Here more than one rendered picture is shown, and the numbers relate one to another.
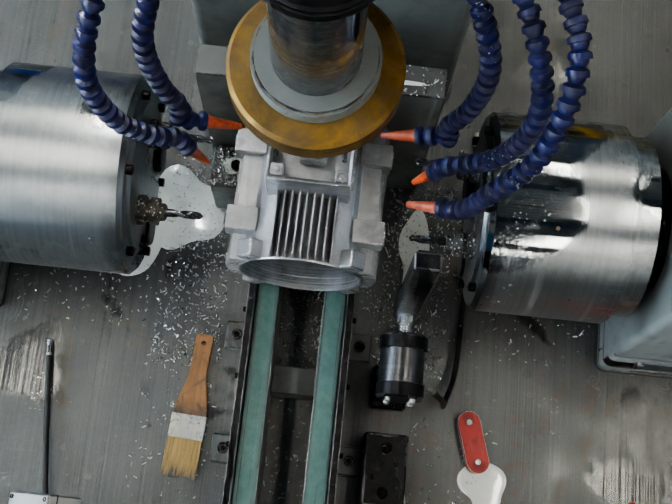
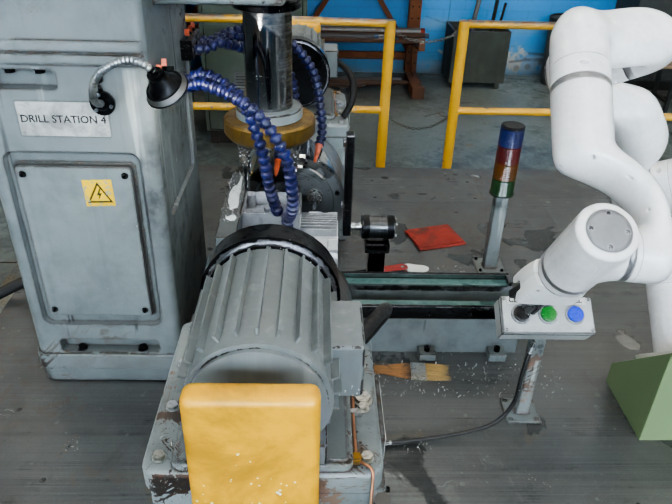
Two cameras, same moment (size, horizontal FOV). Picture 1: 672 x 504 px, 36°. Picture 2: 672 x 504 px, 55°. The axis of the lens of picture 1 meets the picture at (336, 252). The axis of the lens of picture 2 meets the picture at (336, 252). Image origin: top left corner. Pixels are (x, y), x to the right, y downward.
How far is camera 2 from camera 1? 1.41 m
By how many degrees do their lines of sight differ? 60
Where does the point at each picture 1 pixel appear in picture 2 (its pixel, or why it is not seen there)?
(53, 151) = not seen: hidden behind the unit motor
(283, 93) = (292, 109)
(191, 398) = (400, 369)
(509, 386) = (360, 263)
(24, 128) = not seen: hidden behind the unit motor
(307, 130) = (306, 116)
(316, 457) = (425, 282)
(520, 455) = (393, 260)
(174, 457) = (438, 374)
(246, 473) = (444, 304)
